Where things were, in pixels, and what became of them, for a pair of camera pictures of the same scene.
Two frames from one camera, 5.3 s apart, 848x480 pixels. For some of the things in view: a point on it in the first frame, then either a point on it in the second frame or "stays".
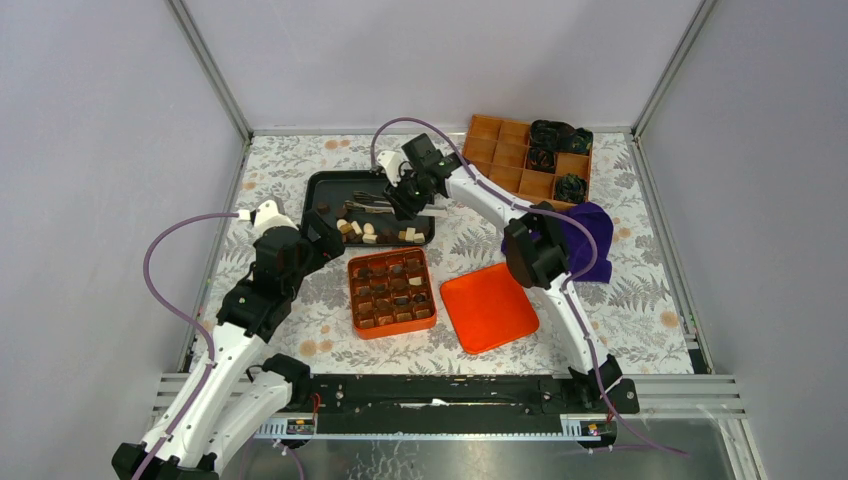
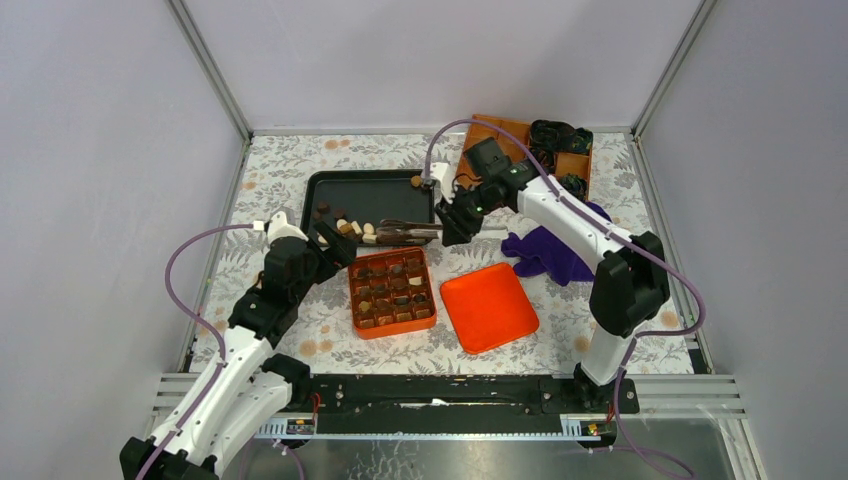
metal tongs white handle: x=374 y=203 -> x=404 y=232
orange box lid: x=488 y=307 stays
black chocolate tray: x=328 y=191 stays
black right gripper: x=403 y=208 -> x=456 y=229
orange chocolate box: x=391 y=294 stays
